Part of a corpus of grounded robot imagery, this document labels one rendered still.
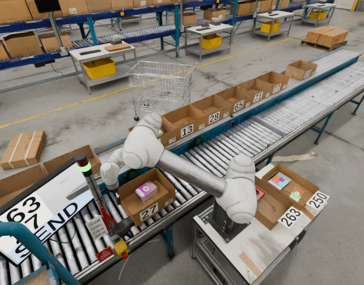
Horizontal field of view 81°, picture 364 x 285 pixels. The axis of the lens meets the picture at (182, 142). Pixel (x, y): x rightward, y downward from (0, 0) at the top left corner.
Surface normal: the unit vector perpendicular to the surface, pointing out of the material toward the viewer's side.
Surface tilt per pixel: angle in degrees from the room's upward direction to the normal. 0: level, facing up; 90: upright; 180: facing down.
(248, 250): 0
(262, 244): 0
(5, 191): 89
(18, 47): 88
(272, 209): 1
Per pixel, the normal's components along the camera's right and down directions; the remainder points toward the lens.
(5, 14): 0.62, 0.51
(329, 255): 0.00, -0.76
